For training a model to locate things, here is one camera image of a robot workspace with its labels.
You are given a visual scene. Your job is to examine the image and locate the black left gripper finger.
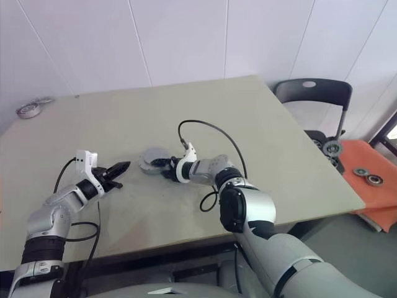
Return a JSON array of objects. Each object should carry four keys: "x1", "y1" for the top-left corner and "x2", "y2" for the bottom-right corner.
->
[
  {"x1": 107, "y1": 166, "x2": 129, "y2": 183},
  {"x1": 105, "y1": 160, "x2": 131, "y2": 176}
]

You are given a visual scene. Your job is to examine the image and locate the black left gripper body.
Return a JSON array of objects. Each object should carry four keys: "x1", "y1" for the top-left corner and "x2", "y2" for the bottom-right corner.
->
[{"x1": 92, "y1": 166, "x2": 123, "y2": 193}]

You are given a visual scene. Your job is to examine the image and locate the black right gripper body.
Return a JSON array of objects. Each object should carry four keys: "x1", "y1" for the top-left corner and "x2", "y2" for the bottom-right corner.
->
[{"x1": 160, "y1": 156, "x2": 179, "y2": 181}]

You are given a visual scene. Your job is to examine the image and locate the silver motor end cover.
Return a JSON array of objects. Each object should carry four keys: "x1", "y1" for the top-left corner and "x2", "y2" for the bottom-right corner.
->
[{"x1": 141, "y1": 146, "x2": 171, "y2": 167}]

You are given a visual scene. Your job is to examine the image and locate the round dark motor wheel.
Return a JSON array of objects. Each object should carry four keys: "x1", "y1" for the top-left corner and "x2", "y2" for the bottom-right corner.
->
[{"x1": 322, "y1": 140, "x2": 342, "y2": 156}]

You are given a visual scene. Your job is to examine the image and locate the grey rounded shape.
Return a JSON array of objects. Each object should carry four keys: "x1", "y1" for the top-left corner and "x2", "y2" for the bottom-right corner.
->
[{"x1": 216, "y1": 259, "x2": 246, "y2": 280}]

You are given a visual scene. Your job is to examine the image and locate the black folding chair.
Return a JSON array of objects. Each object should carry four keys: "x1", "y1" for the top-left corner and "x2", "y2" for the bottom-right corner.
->
[{"x1": 274, "y1": 79, "x2": 354, "y2": 174}]

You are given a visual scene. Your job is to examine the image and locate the orange cloth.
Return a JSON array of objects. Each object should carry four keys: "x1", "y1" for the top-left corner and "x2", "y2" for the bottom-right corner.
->
[{"x1": 337, "y1": 139, "x2": 397, "y2": 233}]

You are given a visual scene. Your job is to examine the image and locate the white flat board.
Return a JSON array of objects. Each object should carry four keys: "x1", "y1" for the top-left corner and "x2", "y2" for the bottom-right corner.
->
[{"x1": 358, "y1": 212, "x2": 387, "y2": 233}]

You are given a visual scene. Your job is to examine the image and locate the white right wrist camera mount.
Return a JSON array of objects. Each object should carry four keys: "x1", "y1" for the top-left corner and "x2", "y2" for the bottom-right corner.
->
[{"x1": 173, "y1": 141, "x2": 199, "y2": 184}]

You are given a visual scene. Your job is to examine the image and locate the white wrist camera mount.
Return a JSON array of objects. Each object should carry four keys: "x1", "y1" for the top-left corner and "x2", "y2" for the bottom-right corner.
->
[
  {"x1": 75, "y1": 149, "x2": 105, "y2": 195},
  {"x1": 173, "y1": 141, "x2": 199, "y2": 184}
]

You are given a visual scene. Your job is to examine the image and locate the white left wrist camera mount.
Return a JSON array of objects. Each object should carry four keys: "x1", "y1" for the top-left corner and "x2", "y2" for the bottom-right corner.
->
[{"x1": 75, "y1": 149, "x2": 105, "y2": 195}]

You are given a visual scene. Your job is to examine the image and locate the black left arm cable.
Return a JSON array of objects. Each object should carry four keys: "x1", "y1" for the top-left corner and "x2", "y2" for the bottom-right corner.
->
[{"x1": 52, "y1": 156, "x2": 102, "y2": 243}]

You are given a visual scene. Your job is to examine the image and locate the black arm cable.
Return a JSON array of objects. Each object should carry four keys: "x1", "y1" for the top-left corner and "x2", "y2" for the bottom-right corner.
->
[
  {"x1": 177, "y1": 120, "x2": 248, "y2": 214},
  {"x1": 52, "y1": 156, "x2": 102, "y2": 243}
]

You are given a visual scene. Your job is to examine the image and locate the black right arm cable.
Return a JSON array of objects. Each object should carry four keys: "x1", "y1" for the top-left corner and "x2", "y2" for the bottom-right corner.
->
[{"x1": 177, "y1": 120, "x2": 248, "y2": 214}]

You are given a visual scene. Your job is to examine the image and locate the thin black cable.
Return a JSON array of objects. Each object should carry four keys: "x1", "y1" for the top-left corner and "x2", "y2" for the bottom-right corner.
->
[{"x1": 81, "y1": 201, "x2": 102, "y2": 269}]

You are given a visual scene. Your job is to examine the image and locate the black table frame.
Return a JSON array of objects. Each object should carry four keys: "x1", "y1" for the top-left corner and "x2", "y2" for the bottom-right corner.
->
[{"x1": 61, "y1": 240, "x2": 243, "y2": 280}]

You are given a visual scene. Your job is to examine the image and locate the silver metal bearing ring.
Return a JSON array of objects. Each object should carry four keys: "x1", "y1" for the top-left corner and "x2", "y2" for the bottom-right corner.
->
[{"x1": 16, "y1": 104, "x2": 42, "y2": 120}]

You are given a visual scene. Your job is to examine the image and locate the dark window frame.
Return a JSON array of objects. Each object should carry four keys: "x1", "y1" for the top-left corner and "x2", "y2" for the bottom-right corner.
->
[{"x1": 367, "y1": 110, "x2": 397, "y2": 147}]

